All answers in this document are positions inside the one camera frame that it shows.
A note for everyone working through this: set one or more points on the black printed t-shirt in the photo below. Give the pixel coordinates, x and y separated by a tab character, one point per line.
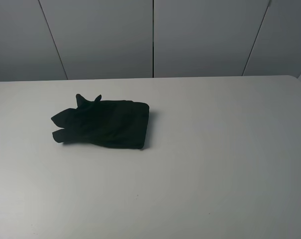
112	124

